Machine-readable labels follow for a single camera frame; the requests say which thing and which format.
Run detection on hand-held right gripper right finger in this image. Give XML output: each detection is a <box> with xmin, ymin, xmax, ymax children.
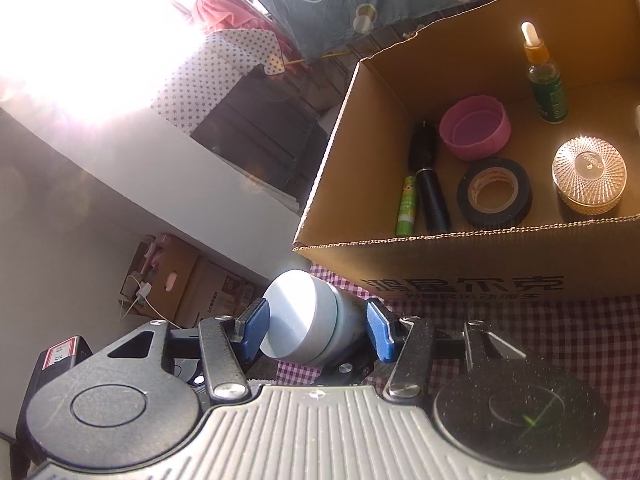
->
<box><xmin>366</xmin><ymin>298</ymin><xmax>526</xmax><ymax>403</ymax></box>

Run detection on brown cardboard box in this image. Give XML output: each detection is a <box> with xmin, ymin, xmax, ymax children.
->
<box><xmin>292</xmin><ymin>0</ymin><xmax>640</xmax><ymax>306</ymax></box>

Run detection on printed floor carton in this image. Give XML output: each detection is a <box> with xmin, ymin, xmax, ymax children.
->
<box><xmin>172</xmin><ymin>255</ymin><xmax>271</xmax><ymax>331</ymax></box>

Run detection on small green tube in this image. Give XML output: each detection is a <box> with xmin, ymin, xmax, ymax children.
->
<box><xmin>395</xmin><ymin>175</ymin><xmax>418</xmax><ymax>237</ymax></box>

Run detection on pink hanging clothes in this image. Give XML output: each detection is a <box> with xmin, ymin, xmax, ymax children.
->
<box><xmin>192</xmin><ymin>0</ymin><xmax>273</xmax><ymax>33</ymax></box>

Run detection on pink plastic lid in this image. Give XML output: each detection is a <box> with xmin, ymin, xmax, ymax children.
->
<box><xmin>439</xmin><ymin>94</ymin><xmax>512</xmax><ymax>162</ymax></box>

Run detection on brown floor carton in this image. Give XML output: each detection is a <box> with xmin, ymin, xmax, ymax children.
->
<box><xmin>117</xmin><ymin>232</ymin><xmax>201</xmax><ymax>318</ymax></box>

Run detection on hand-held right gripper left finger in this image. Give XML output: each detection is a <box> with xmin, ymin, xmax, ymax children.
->
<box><xmin>107</xmin><ymin>297</ymin><xmax>271</xmax><ymax>403</ymax></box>

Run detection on star dotted white cloth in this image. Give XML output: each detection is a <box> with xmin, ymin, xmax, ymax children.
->
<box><xmin>150</xmin><ymin>27</ymin><xmax>288</xmax><ymax>136</ymax></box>

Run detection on yellow rod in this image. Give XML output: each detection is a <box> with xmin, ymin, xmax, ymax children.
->
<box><xmin>285</xmin><ymin>49</ymin><xmax>351</xmax><ymax>67</ymax></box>

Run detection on white cable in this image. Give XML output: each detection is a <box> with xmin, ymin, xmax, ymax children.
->
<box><xmin>117</xmin><ymin>270</ymin><xmax>176</xmax><ymax>326</ymax></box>

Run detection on black tape roll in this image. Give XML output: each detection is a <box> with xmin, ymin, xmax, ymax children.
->
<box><xmin>456</xmin><ymin>157</ymin><xmax>533</xmax><ymax>228</ymax></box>

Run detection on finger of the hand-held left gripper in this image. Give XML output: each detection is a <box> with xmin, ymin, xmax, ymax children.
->
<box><xmin>320</xmin><ymin>345</ymin><xmax>376</xmax><ymax>386</ymax></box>

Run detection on purple checkered tablecloth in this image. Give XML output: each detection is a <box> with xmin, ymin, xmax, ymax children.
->
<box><xmin>275</xmin><ymin>262</ymin><xmax>640</xmax><ymax>480</ymax></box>

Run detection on dark cabinet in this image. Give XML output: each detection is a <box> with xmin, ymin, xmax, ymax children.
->
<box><xmin>190</xmin><ymin>65</ymin><xmax>333</xmax><ymax>201</ymax></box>

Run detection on black lipstick tube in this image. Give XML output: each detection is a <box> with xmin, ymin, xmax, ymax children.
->
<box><xmin>416</xmin><ymin>166</ymin><xmax>453</xmax><ymax>235</ymax></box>

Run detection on green dropper bottle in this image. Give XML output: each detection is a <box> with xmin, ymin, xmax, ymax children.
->
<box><xmin>520</xmin><ymin>21</ymin><xmax>568</xmax><ymax>125</ymax></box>

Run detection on gold lid jar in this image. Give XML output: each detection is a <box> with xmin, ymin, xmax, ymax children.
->
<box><xmin>551</xmin><ymin>135</ymin><xmax>627</xmax><ymax>217</ymax></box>

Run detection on white pill bottle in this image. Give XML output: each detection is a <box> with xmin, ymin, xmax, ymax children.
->
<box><xmin>260</xmin><ymin>269</ymin><xmax>373</xmax><ymax>367</ymax></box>

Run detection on small black oval object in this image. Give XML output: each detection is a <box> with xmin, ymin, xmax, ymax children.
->
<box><xmin>407</xmin><ymin>120</ymin><xmax>441</xmax><ymax>171</ymax></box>

